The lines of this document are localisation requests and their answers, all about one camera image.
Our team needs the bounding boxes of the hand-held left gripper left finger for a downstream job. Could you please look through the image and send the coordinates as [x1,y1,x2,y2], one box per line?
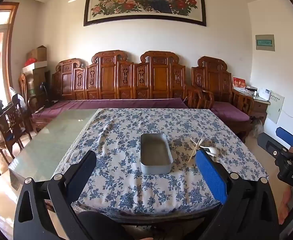
[13,150,97,240]

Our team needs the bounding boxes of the wooden door frame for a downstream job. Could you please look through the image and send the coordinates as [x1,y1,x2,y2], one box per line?
[0,2,20,90]

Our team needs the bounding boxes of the grey metal rectangular container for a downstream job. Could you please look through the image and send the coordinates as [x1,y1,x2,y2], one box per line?
[140,133,173,175]

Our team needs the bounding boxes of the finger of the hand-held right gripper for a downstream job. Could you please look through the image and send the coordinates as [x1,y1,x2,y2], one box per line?
[276,127,293,147]
[257,132,283,157]

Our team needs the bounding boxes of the white flat box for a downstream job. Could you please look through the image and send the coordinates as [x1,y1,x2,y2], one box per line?
[21,60,48,74]

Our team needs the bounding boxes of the black desk lamp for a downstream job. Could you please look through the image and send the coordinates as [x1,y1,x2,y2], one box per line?
[38,82,51,108]

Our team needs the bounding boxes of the green wall box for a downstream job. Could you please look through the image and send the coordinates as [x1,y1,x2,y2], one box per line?
[255,34,274,52]

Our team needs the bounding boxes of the grey electrical panel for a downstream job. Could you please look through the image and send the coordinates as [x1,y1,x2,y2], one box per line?
[266,94,285,125]

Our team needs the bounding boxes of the long carved wooden sofa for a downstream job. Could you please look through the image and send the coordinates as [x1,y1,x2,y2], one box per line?
[31,50,189,130]

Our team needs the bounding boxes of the carved wooden armchair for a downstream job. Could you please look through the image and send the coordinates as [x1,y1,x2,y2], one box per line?
[184,56,254,143]

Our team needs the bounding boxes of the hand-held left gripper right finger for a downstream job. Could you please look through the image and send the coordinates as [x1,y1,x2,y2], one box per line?
[195,149,280,240]

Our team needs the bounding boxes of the wooden chopstick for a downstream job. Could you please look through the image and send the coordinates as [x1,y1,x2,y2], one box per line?
[188,140,201,161]

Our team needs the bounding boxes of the red card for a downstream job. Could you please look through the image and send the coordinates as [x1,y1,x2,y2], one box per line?
[233,77,247,90]

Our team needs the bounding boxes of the long purple sofa cushion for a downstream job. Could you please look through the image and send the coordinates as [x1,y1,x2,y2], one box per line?
[32,97,189,119]

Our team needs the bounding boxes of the grey furry thing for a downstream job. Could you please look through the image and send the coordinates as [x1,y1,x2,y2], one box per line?
[252,117,264,138]

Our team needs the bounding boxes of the person's right hand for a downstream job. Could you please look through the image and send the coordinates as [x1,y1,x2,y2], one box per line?
[278,187,293,226]

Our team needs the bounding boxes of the wooden dining chair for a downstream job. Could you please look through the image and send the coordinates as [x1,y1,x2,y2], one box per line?
[0,102,33,159]

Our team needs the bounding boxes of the blue floral tablecloth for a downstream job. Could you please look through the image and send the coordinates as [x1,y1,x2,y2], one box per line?
[53,108,269,217]

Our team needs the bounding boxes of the white box with blue print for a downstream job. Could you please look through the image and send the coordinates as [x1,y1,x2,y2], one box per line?
[258,87,272,102]

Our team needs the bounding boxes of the brown cardboard box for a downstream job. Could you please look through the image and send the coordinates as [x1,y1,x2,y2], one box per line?
[26,45,47,63]

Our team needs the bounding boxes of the large white plastic spoon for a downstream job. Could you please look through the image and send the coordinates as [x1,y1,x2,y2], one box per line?
[203,147,218,161]

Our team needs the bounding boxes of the wooden side table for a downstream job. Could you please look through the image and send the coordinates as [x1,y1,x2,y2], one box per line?
[233,90,271,130]

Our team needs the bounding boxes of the framed peacock flower painting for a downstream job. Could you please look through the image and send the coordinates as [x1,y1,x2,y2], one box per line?
[83,0,207,27]

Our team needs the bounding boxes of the purple armchair cushion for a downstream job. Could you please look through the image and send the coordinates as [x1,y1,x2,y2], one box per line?
[211,101,251,122]

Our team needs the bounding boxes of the wooden cabinet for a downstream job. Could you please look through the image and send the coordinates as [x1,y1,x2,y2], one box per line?
[24,69,52,105]

